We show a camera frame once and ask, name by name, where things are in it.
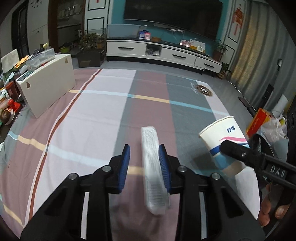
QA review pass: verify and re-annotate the large black television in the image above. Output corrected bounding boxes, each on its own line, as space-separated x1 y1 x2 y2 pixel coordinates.
124 0 224 40

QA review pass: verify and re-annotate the right hand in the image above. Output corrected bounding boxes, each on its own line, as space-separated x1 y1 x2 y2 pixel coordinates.
257 182 292 227

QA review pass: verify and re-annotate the white paper cup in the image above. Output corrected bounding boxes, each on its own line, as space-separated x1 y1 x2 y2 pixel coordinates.
199 115 249 177

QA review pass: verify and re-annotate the window curtain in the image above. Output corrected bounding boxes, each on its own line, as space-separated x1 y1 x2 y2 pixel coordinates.
230 1 295 110

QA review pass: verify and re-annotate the white storage box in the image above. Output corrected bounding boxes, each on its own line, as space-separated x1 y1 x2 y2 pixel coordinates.
16 54 76 118

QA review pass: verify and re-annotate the potted plant on floor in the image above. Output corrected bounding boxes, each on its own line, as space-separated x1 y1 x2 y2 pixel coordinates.
218 62 232 79

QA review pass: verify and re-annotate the potted plant on cabinet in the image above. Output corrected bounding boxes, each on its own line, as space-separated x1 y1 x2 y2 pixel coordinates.
212 39 228 62

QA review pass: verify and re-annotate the red shopping bag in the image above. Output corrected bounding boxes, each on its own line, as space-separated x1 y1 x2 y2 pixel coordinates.
246 108 272 138

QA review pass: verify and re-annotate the leafy plant in black planter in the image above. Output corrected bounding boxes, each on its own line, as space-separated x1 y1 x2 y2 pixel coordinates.
76 33 106 68

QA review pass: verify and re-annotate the white long box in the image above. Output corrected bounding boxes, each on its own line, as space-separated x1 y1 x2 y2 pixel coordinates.
141 126 169 215

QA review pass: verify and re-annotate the black round trash bin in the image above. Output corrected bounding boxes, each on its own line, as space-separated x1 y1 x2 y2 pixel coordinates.
248 133 274 157

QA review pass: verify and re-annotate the white plastic bag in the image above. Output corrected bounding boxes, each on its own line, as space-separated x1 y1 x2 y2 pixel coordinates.
257 116 287 145

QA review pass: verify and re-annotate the wall clock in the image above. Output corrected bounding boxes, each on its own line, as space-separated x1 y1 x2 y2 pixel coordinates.
29 0 42 8

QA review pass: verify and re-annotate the white tv cabinet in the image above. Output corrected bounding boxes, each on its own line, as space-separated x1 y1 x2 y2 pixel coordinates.
106 39 222 74

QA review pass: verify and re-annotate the red chinese knot right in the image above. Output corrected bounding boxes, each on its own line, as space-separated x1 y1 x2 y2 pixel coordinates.
232 7 244 36

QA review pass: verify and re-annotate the upright vacuum cleaner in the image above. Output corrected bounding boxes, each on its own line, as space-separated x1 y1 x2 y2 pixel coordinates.
263 58 283 108

